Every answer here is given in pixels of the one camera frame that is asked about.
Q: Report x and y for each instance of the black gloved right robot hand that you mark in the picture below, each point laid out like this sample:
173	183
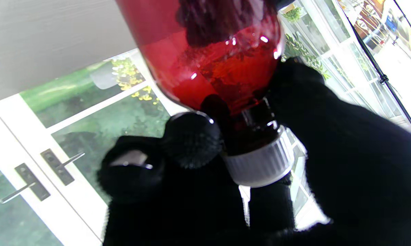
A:
362	171

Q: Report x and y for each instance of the white ribbed bottle cap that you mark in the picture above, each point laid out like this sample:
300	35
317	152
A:
260	164

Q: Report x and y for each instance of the red translucent sample bottle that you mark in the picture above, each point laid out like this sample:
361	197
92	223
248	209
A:
171	65

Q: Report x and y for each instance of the black stand pole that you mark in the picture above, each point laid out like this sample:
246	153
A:
383	80

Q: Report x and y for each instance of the tall leafy potted tree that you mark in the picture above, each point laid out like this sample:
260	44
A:
306	56

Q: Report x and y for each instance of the small bush in orange pot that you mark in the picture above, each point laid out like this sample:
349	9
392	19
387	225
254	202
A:
292	14

